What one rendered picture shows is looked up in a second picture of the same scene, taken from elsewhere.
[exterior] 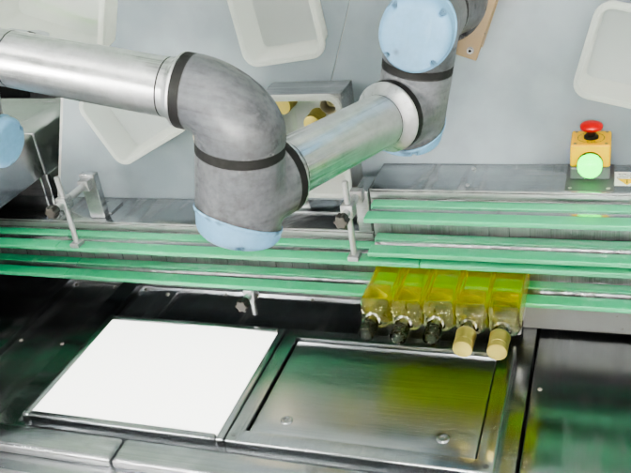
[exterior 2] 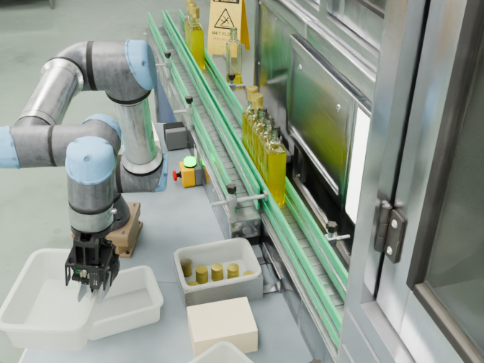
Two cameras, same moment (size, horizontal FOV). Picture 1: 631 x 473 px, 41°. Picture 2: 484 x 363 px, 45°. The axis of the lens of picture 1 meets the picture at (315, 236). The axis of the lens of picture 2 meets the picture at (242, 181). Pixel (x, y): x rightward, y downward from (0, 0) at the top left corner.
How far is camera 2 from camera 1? 185 cm
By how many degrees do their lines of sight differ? 73
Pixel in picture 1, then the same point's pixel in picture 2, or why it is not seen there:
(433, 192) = (219, 194)
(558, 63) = (148, 199)
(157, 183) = not seen: outside the picture
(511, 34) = not seen: hidden behind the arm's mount
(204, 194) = (112, 48)
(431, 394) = (302, 106)
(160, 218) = (322, 346)
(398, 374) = (310, 130)
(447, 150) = (210, 227)
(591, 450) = (284, 54)
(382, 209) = not seen: hidden behind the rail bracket
